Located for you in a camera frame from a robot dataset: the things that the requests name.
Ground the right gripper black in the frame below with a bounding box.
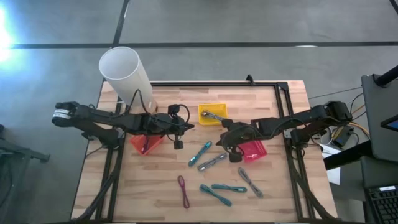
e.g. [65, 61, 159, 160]
[215, 118, 261, 164]

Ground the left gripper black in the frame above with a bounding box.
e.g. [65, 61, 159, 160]
[146, 104, 195, 151]

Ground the teal braided USB cable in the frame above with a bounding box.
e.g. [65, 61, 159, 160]
[199, 184, 233, 207]
[187, 140, 213, 167]
[211, 183, 248, 194]

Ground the maroon braided USB cable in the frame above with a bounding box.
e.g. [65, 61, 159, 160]
[177, 175, 191, 210]
[141, 136, 151, 156]

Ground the yellow plastic basket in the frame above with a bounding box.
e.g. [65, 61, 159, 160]
[198, 103, 229, 126]

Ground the red plastic basket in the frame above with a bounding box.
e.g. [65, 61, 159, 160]
[238, 139, 269, 164]

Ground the orange plastic basket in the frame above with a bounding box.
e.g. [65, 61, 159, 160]
[129, 133, 165, 156]

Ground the white shade wooden table lamp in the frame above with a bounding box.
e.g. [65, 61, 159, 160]
[98, 46, 159, 114]

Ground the white paper sheet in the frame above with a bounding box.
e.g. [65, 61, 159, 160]
[320, 143, 342, 186]

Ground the black power box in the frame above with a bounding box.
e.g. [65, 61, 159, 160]
[331, 125, 356, 148]

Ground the black desk beam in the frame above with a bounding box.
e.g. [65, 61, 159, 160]
[323, 139, 374, 170]

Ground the gray side cart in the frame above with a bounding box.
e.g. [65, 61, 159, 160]
[360, 73, 398, 163]

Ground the black floor stand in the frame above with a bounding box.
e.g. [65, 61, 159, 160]
[0, 124, 51, 224]

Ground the tablet screen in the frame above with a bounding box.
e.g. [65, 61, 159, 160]
[380, 114, 398, 133]

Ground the black keyboard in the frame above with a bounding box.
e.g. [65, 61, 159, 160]
[364, 184, 398, 224]

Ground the black pole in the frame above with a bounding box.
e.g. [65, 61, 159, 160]
[374, 64, 398, 88]

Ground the black aluminium table frame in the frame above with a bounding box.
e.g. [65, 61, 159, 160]
[71, 81, 340, 223]

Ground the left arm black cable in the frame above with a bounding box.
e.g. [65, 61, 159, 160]
[124, 89, 192, 142]

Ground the yellow power cable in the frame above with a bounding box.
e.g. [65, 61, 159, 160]
[329, 104, 371, 138]

